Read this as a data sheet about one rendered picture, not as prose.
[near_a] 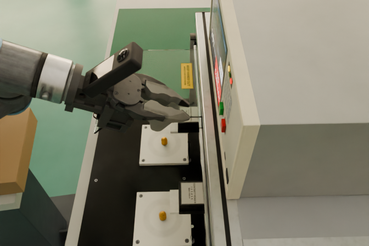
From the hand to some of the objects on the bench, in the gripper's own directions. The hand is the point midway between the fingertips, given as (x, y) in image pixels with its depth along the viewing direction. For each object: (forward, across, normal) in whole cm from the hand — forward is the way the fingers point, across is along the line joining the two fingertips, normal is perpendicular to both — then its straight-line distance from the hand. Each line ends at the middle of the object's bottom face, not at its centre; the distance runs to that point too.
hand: (184, 107), depth 59 cm
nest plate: (+12, -20, -40) cm, 47 cm away
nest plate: (+12, +4, -40) cm, 42 cm away
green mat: (+34, -73, -32) cm, 87 cm away
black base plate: (+15, -8, -42) cm, 45 cm away
